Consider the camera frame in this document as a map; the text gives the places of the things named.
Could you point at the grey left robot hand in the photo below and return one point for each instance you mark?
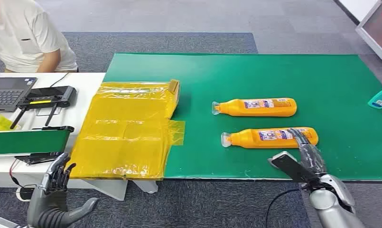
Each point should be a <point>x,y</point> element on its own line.
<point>46,201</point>

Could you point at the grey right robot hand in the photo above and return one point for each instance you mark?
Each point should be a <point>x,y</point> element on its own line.
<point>311,160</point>

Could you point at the orange detergent bottle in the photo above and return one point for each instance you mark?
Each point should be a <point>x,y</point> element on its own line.
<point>250,138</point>
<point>260,107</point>

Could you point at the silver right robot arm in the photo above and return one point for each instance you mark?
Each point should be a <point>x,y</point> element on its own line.
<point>329,207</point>

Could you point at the person's left forearm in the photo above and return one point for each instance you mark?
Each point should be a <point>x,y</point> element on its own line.
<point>49,61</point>

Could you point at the teal plastic bottle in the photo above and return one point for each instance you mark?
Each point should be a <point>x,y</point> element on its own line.
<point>381,99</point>

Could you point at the green conveyor belt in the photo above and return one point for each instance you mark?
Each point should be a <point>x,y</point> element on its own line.
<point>24,141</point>

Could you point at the green table mat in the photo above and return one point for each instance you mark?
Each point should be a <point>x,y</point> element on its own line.
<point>256,75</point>

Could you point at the black remote controller with antennas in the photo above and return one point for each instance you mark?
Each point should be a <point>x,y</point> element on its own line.
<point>49,94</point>

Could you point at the dark grey laptop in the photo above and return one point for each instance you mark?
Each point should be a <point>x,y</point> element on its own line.
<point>5,94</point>

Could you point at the white table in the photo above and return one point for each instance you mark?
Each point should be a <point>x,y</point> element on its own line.
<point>80,81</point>

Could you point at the white framed display board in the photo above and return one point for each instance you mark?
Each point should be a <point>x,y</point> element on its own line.
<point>379,28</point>

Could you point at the person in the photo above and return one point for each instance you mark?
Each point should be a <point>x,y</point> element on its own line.
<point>21,31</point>

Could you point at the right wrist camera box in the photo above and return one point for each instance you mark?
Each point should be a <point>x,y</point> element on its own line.
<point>288,166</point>

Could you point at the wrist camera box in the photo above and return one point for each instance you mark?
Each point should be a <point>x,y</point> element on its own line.
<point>2,224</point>
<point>288,166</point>

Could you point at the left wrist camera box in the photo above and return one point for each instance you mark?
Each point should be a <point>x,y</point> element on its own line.
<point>2,224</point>

